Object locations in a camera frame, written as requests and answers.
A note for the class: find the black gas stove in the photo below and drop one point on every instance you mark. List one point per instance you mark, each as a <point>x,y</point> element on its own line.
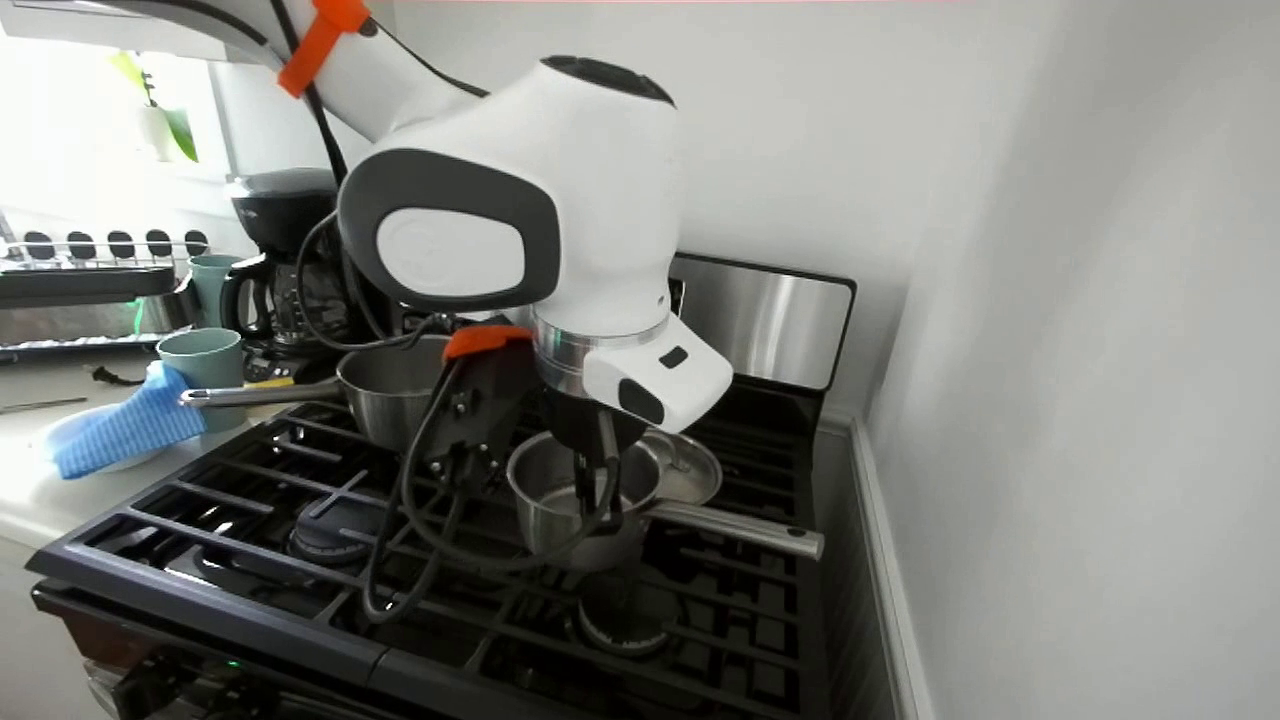
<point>264,534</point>

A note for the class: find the stainless stove control panel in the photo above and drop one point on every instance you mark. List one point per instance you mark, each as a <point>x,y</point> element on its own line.
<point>761,323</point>

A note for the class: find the teal mug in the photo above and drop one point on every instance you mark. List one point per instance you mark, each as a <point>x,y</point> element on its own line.
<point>200,357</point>

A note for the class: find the black coffee maker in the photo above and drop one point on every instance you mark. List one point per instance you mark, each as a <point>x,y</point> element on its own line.
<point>286,265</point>

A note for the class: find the blue cloth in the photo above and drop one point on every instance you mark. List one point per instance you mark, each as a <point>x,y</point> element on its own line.
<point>127,426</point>

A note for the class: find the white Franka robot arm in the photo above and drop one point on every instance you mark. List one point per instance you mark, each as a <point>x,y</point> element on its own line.
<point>600,203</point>

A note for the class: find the orange camera mount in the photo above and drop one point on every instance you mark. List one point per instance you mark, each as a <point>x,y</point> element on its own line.
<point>481,341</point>

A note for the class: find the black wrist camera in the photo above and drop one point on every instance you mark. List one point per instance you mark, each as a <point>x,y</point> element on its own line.
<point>486,407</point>

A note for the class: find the teal tall cup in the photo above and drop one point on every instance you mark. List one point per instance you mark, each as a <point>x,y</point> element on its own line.
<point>209,287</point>

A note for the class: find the silver toaster oven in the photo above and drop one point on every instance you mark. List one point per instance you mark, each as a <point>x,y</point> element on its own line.
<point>83,302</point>

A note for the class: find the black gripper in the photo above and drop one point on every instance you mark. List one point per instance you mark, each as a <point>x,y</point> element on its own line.
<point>592,430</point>

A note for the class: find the large steel saucepan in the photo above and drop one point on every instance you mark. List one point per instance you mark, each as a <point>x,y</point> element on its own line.
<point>384,395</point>

